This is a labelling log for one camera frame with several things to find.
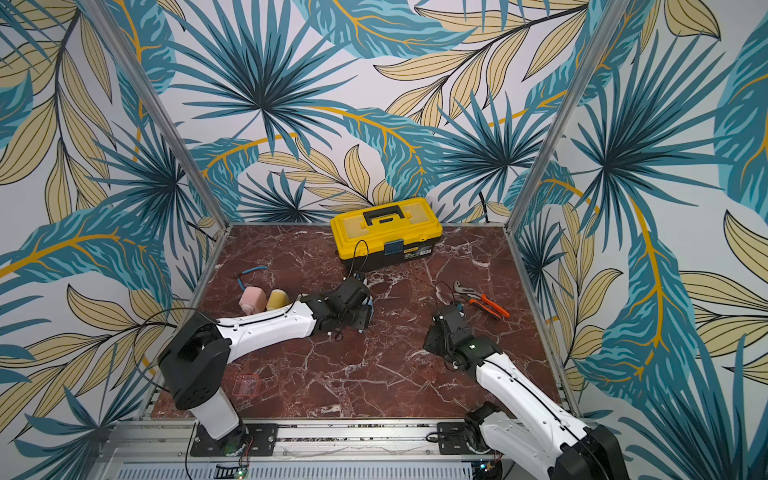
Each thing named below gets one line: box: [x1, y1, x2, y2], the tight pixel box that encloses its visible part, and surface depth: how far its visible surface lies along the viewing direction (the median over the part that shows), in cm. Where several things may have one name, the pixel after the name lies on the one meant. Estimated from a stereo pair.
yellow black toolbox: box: [330, 197, 444, 273], surface depth 99 cm
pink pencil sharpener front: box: [239, 287, 267, 315], surface depth 92 cm
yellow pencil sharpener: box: [266, 289, 290, 310], surface depth 92 cm
